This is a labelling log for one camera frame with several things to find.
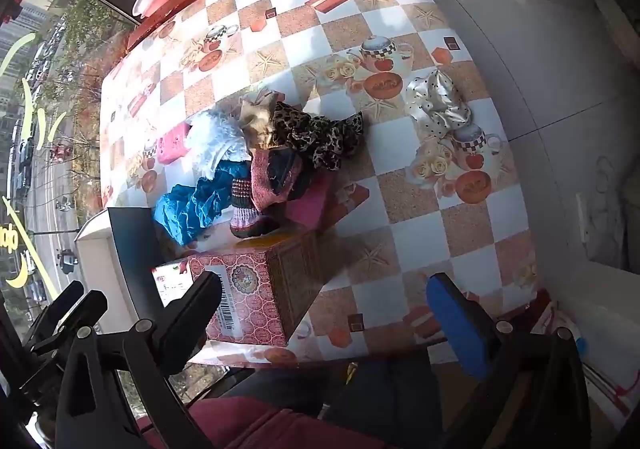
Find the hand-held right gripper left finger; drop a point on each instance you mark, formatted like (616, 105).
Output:
(192, 309)

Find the person's maroon trouser leg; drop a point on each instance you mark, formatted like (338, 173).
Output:
(280, 426)

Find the pink knit beaded hat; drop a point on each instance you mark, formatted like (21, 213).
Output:
(250, 214)

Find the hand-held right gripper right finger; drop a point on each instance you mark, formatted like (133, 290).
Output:
(457, 324)

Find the checkered printed tablecloth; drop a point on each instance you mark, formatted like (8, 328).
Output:
(400, 189)

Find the leopard print scarf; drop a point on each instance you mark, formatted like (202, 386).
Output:
(320, 134)

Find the gold shiny cloth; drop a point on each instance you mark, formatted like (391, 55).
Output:
(256, 121)

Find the red patterned cardboard box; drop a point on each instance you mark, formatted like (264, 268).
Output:
(250, 289)

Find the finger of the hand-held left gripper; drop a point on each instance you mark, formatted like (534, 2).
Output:
(82, 316)
(64, 296)

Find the white fluffy scarf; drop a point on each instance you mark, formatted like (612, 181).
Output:
(217, 139)

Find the pink knit cloth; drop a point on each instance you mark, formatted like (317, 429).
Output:
(312, 201)

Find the white polka-dot satin scarf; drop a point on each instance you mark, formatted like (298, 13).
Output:
(437, 101)

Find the pink pouch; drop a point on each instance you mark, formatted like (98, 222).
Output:
(173, 144)

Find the white wall socket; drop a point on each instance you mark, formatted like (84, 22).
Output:
(582, 216)

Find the blue crinkled scarf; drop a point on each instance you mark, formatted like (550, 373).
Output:
(195, 206)

